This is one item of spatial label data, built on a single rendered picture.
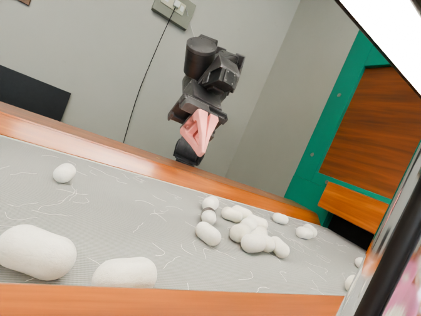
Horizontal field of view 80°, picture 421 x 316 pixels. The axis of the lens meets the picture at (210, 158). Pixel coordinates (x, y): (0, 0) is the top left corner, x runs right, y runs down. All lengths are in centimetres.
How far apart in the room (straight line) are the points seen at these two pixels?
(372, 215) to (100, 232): 55
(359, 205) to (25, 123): 65
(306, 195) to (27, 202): 71
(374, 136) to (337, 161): 11
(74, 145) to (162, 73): 200
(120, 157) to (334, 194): 51
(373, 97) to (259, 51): 210
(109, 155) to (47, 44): 194
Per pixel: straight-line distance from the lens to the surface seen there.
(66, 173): 29
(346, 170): 78
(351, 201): 67
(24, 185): 27
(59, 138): 42
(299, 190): 83
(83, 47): 231
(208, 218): 31
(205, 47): 50
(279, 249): 33
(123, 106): 231
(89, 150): 42
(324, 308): 21
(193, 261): 23
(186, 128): 47
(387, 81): 85
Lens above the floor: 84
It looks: 4 degrees down
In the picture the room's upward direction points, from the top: 23 degrees clockwise
